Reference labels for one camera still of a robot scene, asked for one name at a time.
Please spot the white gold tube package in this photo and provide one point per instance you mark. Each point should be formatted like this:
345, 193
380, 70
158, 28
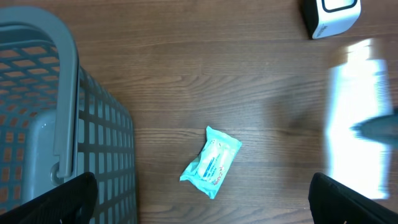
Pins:
358, 92

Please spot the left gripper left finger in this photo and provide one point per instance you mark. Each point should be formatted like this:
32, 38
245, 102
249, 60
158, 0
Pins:
72, 202

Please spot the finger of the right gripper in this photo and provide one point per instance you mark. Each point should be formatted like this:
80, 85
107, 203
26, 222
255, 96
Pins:
382, 129

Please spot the grey plastic basket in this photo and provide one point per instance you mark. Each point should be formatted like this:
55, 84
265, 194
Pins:
57, 121

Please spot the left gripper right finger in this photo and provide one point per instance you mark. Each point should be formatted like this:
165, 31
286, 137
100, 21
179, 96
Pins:
332, 202

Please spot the white barcode scanner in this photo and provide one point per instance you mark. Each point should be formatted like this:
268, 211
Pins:
325, 18

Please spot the teal snack packet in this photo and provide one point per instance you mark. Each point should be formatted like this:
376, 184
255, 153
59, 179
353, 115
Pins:
208, 170

